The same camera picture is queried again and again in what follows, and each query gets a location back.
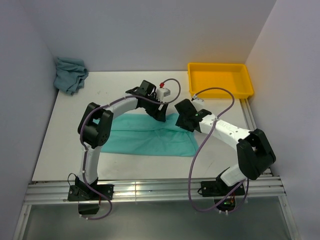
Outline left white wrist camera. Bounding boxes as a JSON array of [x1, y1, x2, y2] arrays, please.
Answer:
[[155, 82, 171, 102]]

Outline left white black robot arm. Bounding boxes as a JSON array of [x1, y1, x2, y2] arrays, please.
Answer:
[[67, 80, 171, 220]]

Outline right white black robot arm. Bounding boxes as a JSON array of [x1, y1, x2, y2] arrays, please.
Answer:
[[175, 99, 276, 197]]

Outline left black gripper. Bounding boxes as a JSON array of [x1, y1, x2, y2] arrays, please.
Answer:
[[144, 94, 168, 122]]

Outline teal green t-shirt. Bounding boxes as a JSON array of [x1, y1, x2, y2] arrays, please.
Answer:
[[101, 113, 199, 157]]

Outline crumpled grey-blue t-shirt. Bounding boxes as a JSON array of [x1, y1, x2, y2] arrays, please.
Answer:
[[53, 57, 89, 96]]

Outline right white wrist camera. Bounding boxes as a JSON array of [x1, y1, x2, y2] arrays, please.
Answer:
[[191, 94, 205, 105]]

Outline yellow plastic tray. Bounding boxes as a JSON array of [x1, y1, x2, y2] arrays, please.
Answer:
[[187, 62, 254, 99]]

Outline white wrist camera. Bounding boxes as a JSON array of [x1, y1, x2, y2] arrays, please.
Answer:
[[155, 82, 171, 102], [191, 94, 205, 105]]

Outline aluminium right side rail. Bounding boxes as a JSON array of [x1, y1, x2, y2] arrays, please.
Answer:
[[236, 99, 286, 197]]

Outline aluminium front rail frame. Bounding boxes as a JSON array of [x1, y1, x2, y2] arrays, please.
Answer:
[[13, 174, 301, 240]]

